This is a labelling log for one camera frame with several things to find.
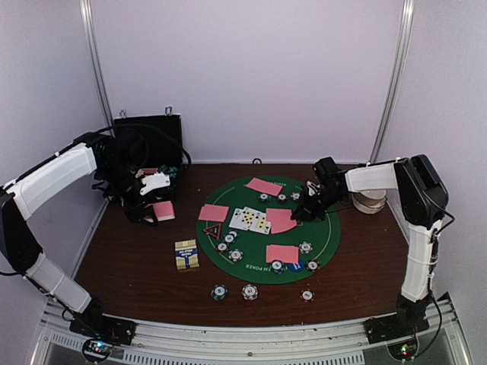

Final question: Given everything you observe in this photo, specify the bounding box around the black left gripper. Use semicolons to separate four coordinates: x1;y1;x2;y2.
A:
98;160;158;227

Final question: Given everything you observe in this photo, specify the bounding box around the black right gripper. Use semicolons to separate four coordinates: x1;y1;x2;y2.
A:
291;186;346;221

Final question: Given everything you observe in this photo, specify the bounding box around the pink playing card deck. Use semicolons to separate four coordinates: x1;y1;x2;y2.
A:
145;201;176;223

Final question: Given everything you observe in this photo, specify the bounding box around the face-down card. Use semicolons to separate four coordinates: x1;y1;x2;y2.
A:
266;208;298;234

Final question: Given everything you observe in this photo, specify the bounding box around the dealt card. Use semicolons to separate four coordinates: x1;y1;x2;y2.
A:
198;204;229;223
246;177;282;196

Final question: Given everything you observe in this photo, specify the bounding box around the face-up spades card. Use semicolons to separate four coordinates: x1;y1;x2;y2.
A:
237;207;261;230
228;208;243;229

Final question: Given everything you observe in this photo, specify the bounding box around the blue round button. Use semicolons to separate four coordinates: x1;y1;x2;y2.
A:
288;262;305;272

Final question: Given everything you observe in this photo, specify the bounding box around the red triangular dealer marker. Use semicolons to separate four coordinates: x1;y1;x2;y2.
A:
202;223;221;240

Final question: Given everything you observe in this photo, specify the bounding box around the brown chip stack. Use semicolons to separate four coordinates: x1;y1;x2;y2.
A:
300;290;314;302

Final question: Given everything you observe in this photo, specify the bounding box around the blue white chip stack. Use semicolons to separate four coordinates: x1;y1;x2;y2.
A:
241;284;259;300

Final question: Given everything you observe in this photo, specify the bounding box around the dark blue chip stack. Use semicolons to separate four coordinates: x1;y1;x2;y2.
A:
211;284;228;301

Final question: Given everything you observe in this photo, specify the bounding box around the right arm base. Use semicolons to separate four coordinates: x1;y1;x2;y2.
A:
363;315;430;362

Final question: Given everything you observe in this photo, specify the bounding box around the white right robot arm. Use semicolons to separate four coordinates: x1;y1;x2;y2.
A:
291;154;449;336

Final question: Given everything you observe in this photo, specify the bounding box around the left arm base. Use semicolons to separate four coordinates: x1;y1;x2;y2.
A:
69;316;136;363

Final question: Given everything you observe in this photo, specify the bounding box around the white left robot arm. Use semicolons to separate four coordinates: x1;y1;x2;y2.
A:
1;131;170;338

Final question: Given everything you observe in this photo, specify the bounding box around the red card deck in case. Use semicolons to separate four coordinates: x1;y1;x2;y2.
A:
135;167;158;178

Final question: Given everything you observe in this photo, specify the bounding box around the upper white bowl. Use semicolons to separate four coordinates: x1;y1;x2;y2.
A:
357;189;387;204

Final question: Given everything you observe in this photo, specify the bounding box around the black poker case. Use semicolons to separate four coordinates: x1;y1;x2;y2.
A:
113;106;184;202

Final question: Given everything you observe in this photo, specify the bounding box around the round green poker mat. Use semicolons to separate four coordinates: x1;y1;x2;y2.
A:
196;176;341;285

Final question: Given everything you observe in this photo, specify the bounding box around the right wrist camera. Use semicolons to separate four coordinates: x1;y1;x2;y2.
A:
313;157;342;187

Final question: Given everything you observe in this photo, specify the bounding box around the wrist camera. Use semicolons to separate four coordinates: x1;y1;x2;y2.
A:
139;173;170;196
313;157;342;187

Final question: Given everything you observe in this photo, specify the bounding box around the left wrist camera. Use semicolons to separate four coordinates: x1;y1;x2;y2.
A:
139;173;170;196

